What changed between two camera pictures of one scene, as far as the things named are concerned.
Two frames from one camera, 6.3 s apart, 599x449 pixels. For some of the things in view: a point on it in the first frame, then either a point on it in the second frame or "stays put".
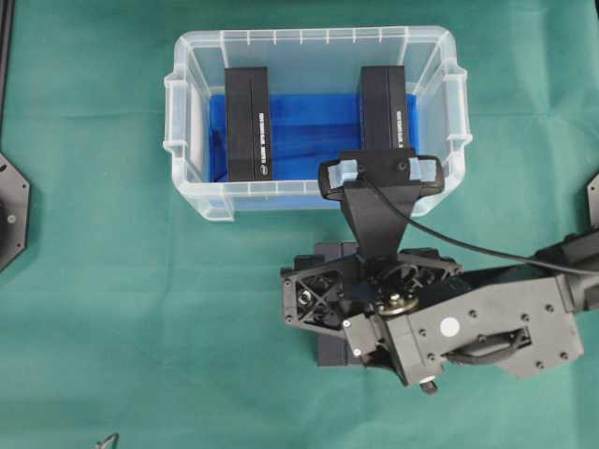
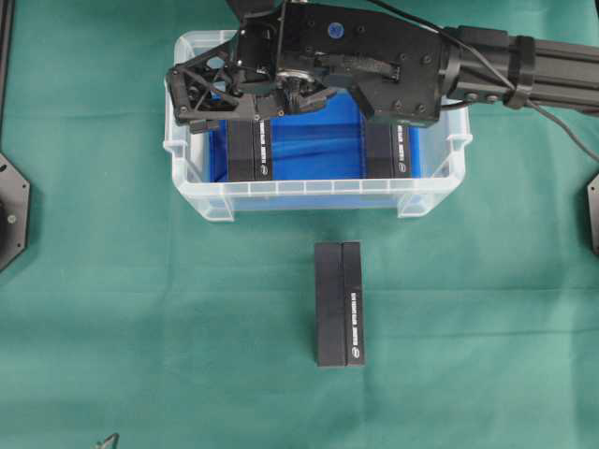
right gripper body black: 376,307 -> 239,79
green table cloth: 135,320 stays put
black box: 248,123 stays put
